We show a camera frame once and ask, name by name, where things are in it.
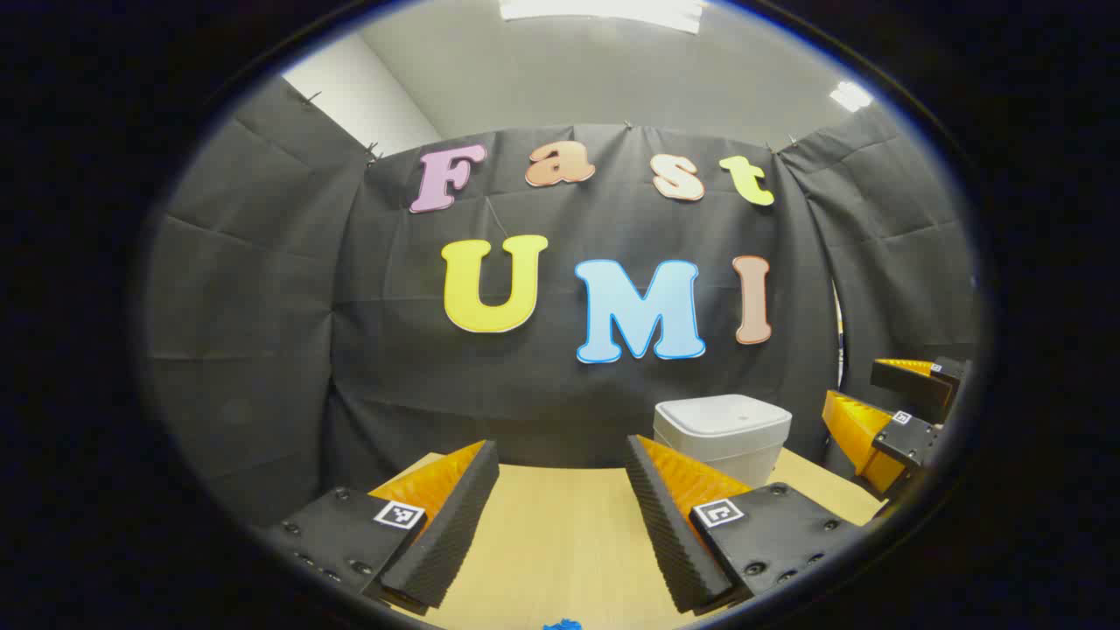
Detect small ceiling light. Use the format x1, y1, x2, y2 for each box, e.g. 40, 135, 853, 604
829, 81, 874, 113

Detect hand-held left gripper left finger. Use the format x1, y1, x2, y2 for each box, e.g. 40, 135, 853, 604
262, 439, 501, 616

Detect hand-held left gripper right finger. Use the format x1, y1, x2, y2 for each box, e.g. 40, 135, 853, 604
625, 434, 867, 615

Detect white desktop garbage bin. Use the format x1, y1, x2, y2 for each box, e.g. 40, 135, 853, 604
654, 394, 794, 489

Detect long ceiling light panel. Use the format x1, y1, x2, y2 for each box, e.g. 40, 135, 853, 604
499, 0, 705, 34

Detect wooden desktop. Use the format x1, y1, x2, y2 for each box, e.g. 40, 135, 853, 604
367, 446, 885, 630

